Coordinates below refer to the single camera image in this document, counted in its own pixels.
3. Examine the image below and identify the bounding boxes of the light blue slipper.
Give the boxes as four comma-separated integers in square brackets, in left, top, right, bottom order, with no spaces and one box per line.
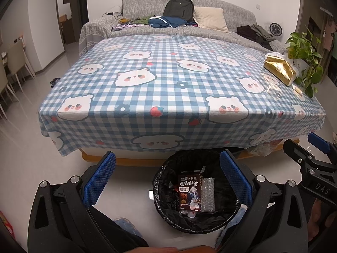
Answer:
[113,217,137,234]

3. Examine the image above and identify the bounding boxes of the beige pillow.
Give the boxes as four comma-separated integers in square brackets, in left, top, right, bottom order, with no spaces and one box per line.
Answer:
[193,7,228,33]

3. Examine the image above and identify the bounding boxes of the red box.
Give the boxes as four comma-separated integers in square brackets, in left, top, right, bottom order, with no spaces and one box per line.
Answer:
[0,210,13,243]

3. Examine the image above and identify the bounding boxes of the brown cookie box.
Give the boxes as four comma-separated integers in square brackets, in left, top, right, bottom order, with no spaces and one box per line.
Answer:
[177,166,207,213]

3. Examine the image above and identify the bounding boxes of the bin with black liner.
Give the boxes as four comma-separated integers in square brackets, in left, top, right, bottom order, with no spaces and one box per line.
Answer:
[153,149,248,234]

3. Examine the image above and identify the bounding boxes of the blue checked bear tablecloth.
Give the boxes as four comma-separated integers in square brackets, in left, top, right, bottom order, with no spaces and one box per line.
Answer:
[38,34,325,157]

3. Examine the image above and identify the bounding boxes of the small round fan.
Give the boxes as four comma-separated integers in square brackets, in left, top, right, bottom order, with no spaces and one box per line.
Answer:
[269,22,282,36]

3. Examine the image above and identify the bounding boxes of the olive grey garment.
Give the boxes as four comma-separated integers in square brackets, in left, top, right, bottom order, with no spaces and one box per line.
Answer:
[250,24,275,41]

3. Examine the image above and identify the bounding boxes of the blue jacket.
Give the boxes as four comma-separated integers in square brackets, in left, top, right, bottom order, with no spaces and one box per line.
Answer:
[148,16,198,29]

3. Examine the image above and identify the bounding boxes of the gold tissue pack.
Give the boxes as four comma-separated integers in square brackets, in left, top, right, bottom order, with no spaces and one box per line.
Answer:
[264,53,295,87]

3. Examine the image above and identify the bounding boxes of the purple striped cloth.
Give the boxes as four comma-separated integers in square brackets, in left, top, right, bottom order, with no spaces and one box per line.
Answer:
[112,24,144,31]

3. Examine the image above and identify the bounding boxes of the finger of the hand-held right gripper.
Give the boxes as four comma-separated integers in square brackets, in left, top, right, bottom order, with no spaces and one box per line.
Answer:
[283,139,314,170]
[308,132,337,155]

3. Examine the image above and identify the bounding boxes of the black backpack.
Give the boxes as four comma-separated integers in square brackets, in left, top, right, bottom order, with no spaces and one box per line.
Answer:
[163,0,195,22]

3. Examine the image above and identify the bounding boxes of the green potted plant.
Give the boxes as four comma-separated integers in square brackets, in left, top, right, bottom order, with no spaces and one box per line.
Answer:
[286,26,324,98]

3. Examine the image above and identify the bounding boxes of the person's right hand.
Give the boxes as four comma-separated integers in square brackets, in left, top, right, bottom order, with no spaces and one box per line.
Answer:
[307,199,337,245]

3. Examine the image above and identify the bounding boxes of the crumpled clear plastic sheet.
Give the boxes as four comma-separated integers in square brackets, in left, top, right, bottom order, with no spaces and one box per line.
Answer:
[247,142,275,156]

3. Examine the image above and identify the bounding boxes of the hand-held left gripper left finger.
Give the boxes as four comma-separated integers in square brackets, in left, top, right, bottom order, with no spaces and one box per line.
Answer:
[28,151,137,253]

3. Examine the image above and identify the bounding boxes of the black garment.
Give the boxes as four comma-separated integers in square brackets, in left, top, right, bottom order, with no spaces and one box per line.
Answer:
[237,26,273,50]

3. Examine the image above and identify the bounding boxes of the grey sofa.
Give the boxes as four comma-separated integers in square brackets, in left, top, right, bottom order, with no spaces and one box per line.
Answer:
[79,0,289,58]

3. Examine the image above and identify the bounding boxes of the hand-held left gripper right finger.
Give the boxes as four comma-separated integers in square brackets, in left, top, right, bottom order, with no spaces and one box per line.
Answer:
[219,149,308,253]

